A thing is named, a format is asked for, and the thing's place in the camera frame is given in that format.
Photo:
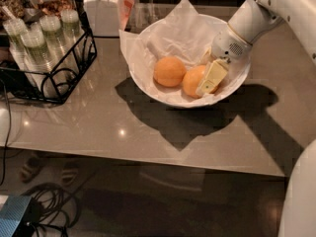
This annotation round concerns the orange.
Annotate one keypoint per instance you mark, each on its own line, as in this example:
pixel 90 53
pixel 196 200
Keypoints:
pixel 169 71
pixel 192 79

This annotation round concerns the white lidded canister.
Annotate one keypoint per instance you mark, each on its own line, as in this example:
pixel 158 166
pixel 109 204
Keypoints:
pixel 103 17

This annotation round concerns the striped sandal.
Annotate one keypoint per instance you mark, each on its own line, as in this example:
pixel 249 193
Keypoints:
pixel 69 173
pixel 31 167

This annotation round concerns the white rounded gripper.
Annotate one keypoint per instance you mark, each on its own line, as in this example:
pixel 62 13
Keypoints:
pixel 228 46

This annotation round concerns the white crinkled paper liner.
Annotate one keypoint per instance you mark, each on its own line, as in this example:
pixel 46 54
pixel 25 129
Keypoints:
pixel 177 40

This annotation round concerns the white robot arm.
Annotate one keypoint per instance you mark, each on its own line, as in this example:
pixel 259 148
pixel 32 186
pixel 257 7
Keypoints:
pixel 251 20

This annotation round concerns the orange paper packet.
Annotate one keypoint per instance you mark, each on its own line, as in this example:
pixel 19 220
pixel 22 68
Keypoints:
pixel 124 10

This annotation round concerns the glass jar with granola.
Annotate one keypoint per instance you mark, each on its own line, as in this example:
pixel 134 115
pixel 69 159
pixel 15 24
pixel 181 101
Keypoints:
pixel 15 7

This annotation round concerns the blue grey box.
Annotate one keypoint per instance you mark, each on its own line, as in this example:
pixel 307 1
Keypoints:
pixel 13 216

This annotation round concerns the white bowl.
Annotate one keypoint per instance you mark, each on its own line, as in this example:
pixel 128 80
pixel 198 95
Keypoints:
pixel 191 63

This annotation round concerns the right striped sandal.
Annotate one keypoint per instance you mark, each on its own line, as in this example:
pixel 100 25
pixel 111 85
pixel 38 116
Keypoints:
pixel 69 173

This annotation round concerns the black wire rack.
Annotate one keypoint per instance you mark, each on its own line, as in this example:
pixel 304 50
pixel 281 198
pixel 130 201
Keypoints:
pixel 13 80

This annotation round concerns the left striped sandal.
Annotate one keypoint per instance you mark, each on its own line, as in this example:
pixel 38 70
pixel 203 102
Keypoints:
pixel 31 167

